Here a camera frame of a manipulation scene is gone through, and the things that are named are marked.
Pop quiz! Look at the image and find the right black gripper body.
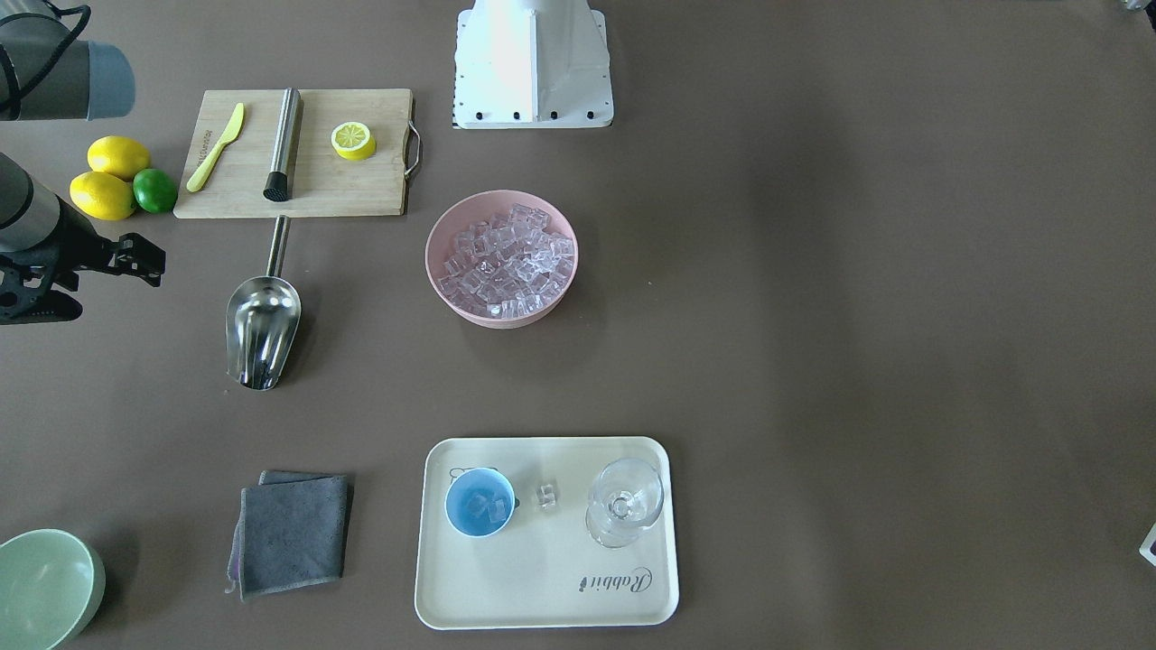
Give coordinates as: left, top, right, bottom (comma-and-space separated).
1, 209, 110, 325

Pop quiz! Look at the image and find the steel ice scoop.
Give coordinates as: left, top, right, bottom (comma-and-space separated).
227, 215, 303, 391

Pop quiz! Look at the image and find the scooped ice cube back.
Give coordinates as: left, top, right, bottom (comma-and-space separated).
465, 490, 492, 518

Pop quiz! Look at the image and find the scooped ice cube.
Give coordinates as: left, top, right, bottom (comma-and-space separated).
465, 490, 492, 518
486, 498, 509, 529

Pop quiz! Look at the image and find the scooped ice cube front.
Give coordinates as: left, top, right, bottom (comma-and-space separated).
486, 498, 509, 529

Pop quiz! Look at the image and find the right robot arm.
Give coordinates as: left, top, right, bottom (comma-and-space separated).
1, 1, 165, 325

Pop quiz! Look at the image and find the clear ice cubes pile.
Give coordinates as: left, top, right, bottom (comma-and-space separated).
430, 202, 579, 322

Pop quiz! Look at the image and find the light blue cup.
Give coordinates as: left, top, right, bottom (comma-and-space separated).
444, 468, 519, 538

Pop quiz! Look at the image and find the yellow lemon near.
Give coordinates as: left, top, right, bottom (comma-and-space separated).
69, 172, 138, 221

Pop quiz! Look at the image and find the yellow lemon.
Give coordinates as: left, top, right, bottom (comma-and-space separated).
86, 135, 151, 182
69, 172, 138, 221

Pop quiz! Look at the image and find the yellow lemon far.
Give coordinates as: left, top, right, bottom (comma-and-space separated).
86, 135, 151, 182

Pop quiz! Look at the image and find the green lime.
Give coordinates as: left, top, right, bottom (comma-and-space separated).
131, 168, 179, 214

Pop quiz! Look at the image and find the yellow plastic knife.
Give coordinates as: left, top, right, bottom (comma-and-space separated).
185, 103, 247, 193

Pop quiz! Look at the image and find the green bowl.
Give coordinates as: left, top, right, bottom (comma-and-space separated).
1, 529, 105, 649

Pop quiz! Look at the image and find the bamboo cutting board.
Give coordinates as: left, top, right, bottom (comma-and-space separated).
173, 88, 420, 219

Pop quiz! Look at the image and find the half lemon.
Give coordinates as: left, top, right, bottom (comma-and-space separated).
329, 121, 377, 161

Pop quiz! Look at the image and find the grey folded cloth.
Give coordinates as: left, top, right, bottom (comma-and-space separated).
227, 470, 351, 601

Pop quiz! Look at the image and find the pink bowl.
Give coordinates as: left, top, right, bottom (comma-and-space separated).
424, 190, 581, 328

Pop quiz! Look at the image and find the cream serving tray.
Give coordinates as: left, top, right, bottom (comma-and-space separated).
414, 436, 680, 630

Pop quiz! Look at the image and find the clear wine glass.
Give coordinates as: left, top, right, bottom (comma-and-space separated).
585, 457, 667, 551

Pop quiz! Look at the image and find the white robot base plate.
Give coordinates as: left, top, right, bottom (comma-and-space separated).
452, 1, 615, 130

